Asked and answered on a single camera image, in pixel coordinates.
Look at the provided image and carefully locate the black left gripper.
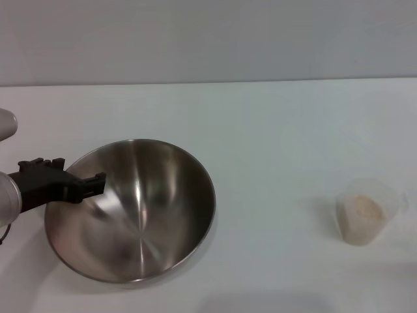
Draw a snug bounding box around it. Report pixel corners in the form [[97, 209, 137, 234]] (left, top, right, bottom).
[[8, 158, 108, 213]]

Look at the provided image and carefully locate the stainless steel mixing bowl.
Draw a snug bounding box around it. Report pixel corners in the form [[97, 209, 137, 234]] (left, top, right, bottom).
[[44, 138, 216, 283]]

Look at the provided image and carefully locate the white rice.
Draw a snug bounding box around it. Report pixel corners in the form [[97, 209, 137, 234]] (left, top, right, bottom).
[[340, 194, 388, 245]]

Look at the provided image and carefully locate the clear plastic measuring cup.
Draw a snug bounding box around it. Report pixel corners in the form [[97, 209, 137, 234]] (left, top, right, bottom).
[[335, 177, 410, 246]]

